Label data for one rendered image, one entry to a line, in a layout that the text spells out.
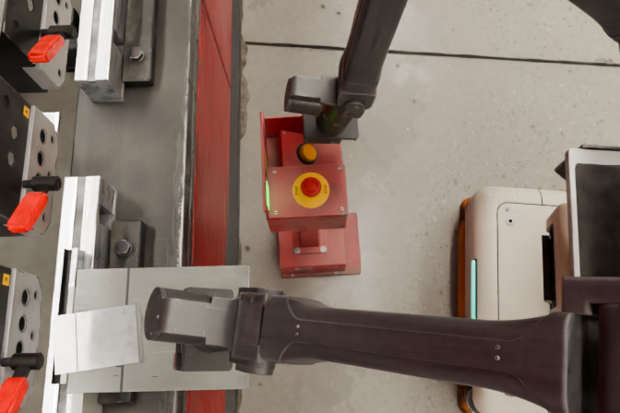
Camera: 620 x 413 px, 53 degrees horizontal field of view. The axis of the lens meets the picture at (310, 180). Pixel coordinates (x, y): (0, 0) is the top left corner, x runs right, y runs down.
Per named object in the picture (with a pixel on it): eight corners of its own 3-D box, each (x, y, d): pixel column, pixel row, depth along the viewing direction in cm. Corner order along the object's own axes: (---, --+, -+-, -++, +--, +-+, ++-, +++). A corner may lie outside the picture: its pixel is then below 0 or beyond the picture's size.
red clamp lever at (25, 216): (29, 222, 65) (59, 172, 74) (-11, 223, 65) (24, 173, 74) (33, 235, 66) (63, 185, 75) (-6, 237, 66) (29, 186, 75)
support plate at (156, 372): (248, 388, 91) (247, 389, 90) (68, 393, 92) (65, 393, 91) (249, 265, 97) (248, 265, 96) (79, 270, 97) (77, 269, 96)
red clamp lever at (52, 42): (48, 51, 71) (74, 22, 79) (12, 52, 71) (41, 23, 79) (52, 65, 72) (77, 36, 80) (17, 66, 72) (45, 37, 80)
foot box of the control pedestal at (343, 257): (362, 274, 195) (363, 267, 184) (281, 278, 195) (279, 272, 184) (356, 212, 201) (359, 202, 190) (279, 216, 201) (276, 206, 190)
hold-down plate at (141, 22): (154, 87, 119) (149, 79, 116) (125, 88, 119) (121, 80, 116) (161, -48, 128) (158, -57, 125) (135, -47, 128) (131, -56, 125)
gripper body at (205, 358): (177, 371, 77) (199, 371, 71) (181, 289, 80) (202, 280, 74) (226, 371, 80) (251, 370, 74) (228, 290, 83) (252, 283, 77)
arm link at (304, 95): (368, 109, 97) (370, 59, 100) (296, 97, 95) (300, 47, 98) (347, 135, 109) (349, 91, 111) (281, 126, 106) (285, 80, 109)
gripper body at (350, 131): (300, 108, 116) (309, 90, 109) (353, 110, 118) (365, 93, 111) (303, 141, 114) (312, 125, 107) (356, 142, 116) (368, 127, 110)
